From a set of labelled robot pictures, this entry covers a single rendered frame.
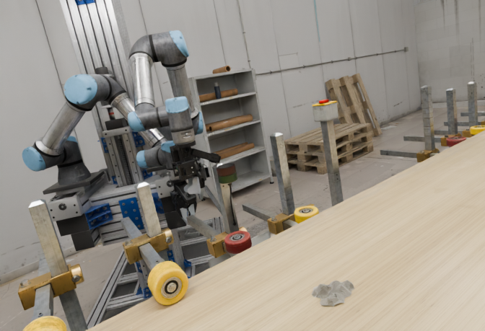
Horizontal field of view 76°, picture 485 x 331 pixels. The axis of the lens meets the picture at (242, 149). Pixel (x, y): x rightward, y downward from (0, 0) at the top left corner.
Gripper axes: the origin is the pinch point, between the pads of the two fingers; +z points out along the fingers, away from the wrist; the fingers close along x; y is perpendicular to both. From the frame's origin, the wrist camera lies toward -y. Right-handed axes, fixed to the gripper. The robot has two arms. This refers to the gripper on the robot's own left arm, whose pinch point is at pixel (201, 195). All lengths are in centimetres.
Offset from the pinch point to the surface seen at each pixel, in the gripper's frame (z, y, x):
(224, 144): 35, -149, -273
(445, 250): 9, -29, 66
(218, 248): 14.5, 3.2, 13.2
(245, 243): 9.6, -0.3, 25.8
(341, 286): 7, -3, 60
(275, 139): -14.8, -27.0, 11.9
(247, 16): -132, -226, -282
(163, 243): 5.5, 19.7, 13.3
